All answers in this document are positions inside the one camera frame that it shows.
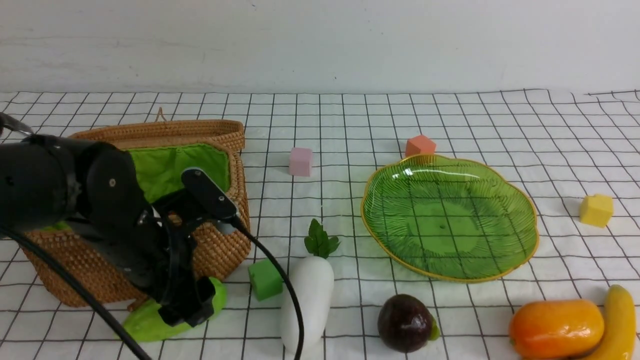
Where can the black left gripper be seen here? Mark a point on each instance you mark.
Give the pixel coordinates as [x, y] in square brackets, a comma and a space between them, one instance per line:
[152, 246]

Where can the green chayote vegetable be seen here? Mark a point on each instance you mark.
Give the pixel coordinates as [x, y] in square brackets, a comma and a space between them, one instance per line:
[145, 324]

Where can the white radish with leaves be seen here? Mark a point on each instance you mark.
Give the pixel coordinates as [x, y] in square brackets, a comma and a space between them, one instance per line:
[306, 301]

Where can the orange mango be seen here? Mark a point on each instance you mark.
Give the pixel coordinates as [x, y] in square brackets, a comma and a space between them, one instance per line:
[553, 329]

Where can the yellow banana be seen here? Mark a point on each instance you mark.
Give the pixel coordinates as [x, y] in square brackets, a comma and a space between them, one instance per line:
[618, 339]

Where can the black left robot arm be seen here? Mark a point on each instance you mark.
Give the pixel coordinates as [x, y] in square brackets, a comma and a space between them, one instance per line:
[92, 186]

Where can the woven rattan basket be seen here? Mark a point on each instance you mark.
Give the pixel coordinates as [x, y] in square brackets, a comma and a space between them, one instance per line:
[159, 160]

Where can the green foam cube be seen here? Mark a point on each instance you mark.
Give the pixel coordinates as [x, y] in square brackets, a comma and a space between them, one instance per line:
[265, 280]

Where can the pink foam cube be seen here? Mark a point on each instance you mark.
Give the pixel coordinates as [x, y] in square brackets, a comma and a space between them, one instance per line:
[300, 162]

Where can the orange foam cube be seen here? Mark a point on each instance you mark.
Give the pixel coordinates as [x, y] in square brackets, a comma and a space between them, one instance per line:
[418, 145]

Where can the green glass leaf plate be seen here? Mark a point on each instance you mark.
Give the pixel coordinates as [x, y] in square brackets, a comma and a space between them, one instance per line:
[450, 219]

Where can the white checkered tablecloth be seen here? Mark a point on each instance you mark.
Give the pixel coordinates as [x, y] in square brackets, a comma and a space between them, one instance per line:
[557, 147]

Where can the yellow foam cube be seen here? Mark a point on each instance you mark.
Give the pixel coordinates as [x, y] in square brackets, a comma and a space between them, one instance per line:
[596, 210]

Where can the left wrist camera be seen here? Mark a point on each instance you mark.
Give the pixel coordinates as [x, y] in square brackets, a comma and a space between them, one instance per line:
[211, 204]

